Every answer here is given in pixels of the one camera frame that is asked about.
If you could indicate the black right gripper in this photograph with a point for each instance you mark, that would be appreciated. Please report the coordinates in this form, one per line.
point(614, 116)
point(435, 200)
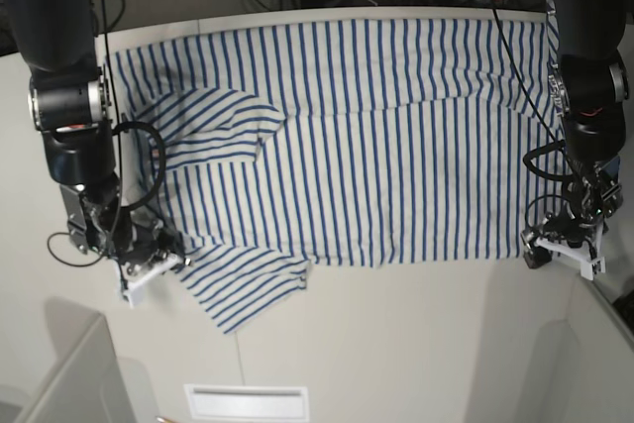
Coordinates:
point(97, 221)

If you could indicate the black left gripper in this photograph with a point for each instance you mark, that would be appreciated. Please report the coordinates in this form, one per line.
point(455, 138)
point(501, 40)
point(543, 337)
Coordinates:
point(589, 194)

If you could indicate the blue white striped T-shirt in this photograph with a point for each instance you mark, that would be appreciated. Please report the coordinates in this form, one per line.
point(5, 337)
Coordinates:
point(347, 143)

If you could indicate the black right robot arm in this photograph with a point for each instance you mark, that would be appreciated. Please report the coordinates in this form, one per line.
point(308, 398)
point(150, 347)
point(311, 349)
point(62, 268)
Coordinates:
point(69, 96)

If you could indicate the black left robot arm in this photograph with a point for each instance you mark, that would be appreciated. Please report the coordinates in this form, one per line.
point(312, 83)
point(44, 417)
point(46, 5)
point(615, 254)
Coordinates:
point(589, 86)

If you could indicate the black keyboard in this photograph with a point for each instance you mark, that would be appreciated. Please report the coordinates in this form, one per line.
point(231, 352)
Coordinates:
point(624, 306)

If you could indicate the right grey partition panel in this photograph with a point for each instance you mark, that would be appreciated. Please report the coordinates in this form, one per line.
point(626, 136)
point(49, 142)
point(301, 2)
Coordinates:
point(581, 367)

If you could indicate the grey partition panel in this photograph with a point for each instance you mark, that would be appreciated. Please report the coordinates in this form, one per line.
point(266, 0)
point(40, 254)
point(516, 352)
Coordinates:
point(87, 381)
point(581, 367)

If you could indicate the left grey partition panel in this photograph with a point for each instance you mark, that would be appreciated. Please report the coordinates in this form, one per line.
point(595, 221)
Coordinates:
point(87, 381)

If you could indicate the white table inlay plate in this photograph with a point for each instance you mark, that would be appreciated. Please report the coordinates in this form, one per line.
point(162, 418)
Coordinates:
point(216, 403)

